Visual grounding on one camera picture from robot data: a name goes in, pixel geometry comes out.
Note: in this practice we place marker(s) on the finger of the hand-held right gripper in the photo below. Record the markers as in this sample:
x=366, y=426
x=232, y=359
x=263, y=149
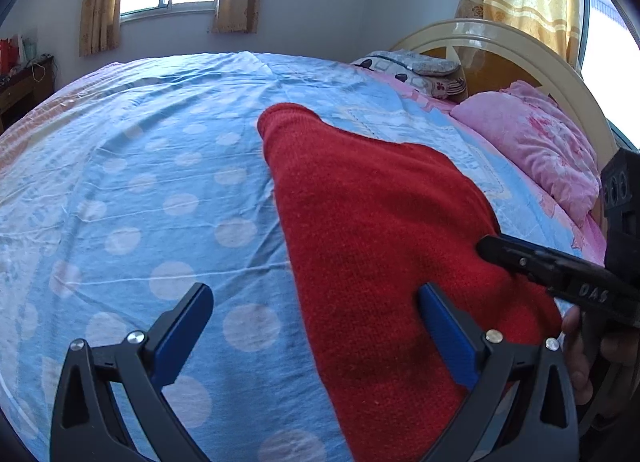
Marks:
x=515, y=254

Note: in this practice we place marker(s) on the pink floral pillow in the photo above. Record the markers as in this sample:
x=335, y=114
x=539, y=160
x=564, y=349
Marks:
x=535, y=146

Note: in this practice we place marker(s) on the polka dot bed sheet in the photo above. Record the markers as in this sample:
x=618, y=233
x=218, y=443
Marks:
x=150, y=202

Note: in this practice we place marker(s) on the grey heart patterned pillow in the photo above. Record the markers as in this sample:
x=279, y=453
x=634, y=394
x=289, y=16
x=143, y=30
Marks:
x=405, y=61

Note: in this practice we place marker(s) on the brown floral pillow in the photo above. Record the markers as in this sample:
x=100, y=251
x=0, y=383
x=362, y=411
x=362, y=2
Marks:
x=442, y=86

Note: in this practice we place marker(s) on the dark framed window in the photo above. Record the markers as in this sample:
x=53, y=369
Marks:
x=612, y=41

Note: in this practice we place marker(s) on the red knitted sweater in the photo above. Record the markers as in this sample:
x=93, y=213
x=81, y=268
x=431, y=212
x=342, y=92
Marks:
x=380, y=252

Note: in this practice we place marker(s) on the red gift bags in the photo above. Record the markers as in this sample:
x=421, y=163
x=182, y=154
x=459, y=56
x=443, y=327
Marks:
x=10, y=54

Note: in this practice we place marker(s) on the person's right hand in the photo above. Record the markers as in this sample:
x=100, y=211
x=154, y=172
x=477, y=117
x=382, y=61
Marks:
x=577, y=367

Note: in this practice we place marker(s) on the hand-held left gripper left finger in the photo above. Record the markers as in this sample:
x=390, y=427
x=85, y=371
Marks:
x=184, y=337

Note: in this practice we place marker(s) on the brown wooden desk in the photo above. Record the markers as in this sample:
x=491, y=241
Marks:
x=20, y=94

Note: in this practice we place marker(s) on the cream wooden headboard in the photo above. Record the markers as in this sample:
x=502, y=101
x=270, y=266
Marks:
x=525, y=56

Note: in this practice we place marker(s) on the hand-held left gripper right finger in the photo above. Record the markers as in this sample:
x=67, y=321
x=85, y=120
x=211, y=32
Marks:
x=447, y=337

